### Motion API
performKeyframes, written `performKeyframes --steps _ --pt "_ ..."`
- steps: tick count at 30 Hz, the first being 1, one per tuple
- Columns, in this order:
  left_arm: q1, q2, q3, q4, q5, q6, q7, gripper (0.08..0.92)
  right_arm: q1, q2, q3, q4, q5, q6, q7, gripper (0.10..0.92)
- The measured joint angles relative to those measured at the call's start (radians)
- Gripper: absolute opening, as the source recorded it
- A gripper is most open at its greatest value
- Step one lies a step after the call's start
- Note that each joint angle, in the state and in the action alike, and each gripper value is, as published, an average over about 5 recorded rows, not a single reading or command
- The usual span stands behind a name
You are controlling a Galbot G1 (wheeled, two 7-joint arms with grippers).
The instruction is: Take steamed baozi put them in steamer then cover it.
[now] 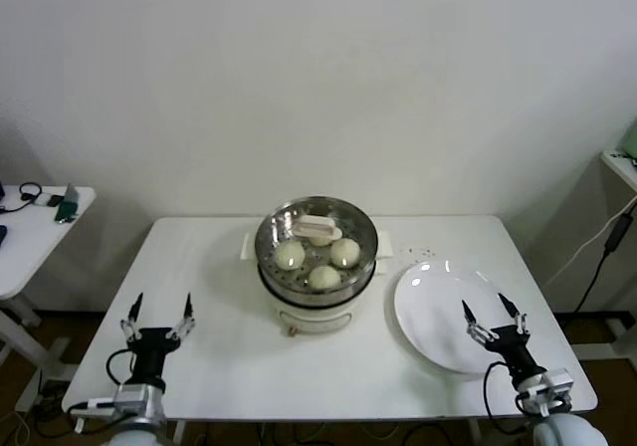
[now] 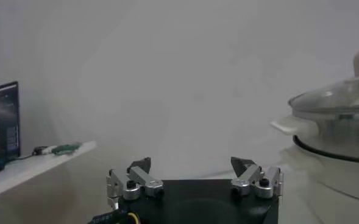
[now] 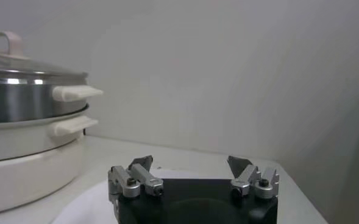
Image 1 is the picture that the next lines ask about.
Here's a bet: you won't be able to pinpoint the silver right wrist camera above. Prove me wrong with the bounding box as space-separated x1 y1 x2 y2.
516 367 573 410

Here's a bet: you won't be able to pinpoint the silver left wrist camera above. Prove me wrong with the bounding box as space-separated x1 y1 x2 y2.
113 384 151 410

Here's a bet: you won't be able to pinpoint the cream electric cooker base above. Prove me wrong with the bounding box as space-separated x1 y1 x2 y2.
258 261 378 338

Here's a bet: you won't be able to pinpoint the glass lid with cream handle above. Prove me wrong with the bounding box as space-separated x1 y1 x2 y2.
254 196 380 294

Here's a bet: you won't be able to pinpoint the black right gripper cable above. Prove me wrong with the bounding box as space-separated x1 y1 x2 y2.
483 360 519 420

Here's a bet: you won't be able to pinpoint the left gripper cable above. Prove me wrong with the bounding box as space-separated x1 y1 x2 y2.
106 348 138 387

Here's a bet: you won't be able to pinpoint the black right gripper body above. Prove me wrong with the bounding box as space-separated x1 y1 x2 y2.
485 325 543 382

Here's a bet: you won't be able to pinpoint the white floor power strip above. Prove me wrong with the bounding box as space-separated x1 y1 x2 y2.
29 379 71 410

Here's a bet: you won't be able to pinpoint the white round plate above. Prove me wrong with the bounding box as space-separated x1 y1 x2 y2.
393 260 520 375

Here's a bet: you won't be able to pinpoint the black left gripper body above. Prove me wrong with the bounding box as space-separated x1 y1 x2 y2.
126 326 182 387

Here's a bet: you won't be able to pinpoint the white side desk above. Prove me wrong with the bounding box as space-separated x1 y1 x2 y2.
0 184 99 412

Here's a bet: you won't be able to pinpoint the white shelf board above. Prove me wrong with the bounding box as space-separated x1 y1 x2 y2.
600 149 637 193

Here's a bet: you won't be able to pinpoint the white wall cable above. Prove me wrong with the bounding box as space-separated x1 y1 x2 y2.
544 211 626 288

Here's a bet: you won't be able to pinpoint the white desk base frame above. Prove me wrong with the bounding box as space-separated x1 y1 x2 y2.
566 311 637 362

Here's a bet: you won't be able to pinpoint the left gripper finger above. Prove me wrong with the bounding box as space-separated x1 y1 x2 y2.
166 292 198 341
120 291 145 342

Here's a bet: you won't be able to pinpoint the mint green appliance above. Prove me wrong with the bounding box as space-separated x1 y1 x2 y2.
621 119 637 159

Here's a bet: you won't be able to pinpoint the black headphones with cable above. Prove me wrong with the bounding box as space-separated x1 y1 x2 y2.
0 180 45 213

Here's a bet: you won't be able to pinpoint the stainless steel steamer basket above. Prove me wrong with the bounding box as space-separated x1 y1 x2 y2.
241 195 395 306

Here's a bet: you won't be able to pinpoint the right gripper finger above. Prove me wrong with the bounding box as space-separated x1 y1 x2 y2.
497 293 530 337
461 299 497 345

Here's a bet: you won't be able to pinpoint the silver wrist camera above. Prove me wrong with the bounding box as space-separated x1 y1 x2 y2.
516 367 573 410
113 384 151 410

